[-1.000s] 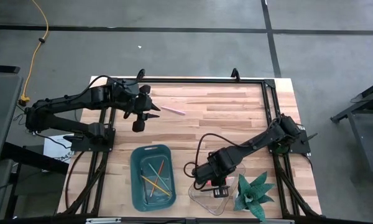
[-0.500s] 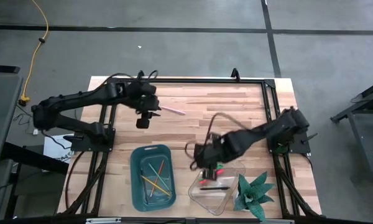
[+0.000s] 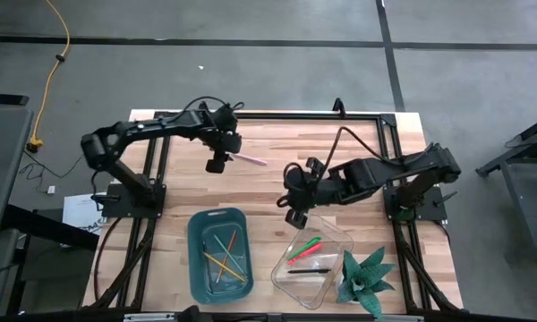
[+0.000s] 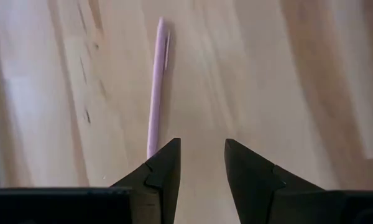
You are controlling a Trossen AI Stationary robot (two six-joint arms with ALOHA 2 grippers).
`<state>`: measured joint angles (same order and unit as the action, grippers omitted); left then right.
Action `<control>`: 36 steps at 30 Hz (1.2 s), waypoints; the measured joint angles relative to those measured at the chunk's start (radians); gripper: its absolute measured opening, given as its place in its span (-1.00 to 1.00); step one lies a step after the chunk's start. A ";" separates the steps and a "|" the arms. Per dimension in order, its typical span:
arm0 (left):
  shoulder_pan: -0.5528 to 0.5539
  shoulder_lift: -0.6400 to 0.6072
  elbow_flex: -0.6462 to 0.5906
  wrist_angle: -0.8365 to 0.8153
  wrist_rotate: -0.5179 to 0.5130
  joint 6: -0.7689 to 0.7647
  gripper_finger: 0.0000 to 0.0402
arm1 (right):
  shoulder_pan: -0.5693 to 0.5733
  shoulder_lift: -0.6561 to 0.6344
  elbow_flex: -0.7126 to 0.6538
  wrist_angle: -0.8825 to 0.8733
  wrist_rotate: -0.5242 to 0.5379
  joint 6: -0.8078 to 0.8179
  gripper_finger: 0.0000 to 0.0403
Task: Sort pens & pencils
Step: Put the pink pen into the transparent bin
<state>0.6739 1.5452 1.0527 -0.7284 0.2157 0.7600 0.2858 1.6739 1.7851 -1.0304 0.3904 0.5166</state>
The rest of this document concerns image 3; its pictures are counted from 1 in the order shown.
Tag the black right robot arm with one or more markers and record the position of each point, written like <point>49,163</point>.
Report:
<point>376,174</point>

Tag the small white adapter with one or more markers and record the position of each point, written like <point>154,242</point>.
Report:
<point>51,189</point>

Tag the pink pen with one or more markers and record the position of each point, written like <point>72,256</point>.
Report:
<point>250,159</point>

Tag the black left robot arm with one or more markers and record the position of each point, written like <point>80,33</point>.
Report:
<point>161,127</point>

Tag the green highlighter pen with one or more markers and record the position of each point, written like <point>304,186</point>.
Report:
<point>311,243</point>

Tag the yellow pencil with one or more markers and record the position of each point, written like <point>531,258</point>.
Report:
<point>232,273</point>

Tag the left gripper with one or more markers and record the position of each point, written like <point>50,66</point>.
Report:
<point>226,138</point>

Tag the grey side table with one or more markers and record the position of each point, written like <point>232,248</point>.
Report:
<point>0,170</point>

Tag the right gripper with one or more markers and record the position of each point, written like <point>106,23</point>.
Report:
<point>297,188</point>

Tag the black metal furniture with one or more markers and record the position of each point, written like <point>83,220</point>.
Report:
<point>521,205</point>

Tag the teal potted plant white pot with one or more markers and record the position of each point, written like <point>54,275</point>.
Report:
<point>362,277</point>

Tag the clear plastic bin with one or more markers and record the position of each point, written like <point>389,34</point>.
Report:
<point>304,290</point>

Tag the black clamp mount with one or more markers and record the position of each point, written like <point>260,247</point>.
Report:
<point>194,313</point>

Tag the orange pen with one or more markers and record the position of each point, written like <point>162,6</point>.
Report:
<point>306,252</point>

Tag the black desk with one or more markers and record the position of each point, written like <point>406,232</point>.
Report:
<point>49,228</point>

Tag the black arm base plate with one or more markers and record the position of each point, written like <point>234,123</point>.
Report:
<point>116,210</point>
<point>434,210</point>

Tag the teal pencil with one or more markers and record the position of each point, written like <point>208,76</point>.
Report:
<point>221,244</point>

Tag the white paper sheet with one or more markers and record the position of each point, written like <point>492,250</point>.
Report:
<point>78,210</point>

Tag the silver metal bar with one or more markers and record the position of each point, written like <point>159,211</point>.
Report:
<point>147,317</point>

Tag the teal plastic bin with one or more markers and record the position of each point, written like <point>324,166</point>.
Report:
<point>197,268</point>

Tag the orange pencil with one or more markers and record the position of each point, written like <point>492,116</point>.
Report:
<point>232,241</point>

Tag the dark striped pencil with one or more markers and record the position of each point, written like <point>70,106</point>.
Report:
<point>206,264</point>

